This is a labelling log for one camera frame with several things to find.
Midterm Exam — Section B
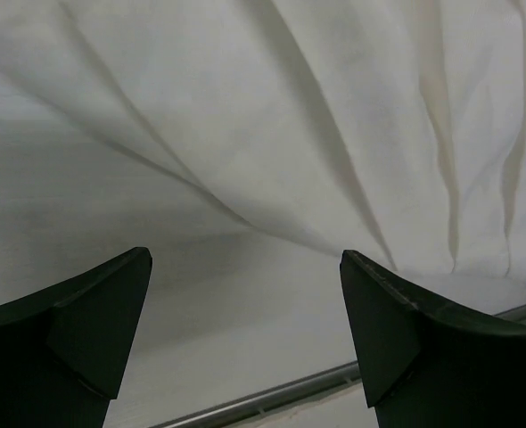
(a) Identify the aluminium front rail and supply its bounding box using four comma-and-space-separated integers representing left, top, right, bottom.
151, 297, 526, 428

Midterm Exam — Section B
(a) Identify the white pleated skirt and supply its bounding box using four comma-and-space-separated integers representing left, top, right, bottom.
0, 1, 526, 284

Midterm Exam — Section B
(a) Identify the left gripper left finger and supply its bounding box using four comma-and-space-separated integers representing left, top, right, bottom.
0, 247, 152, 427

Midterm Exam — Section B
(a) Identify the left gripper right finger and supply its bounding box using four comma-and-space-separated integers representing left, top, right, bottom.
340, 251, 526, 427

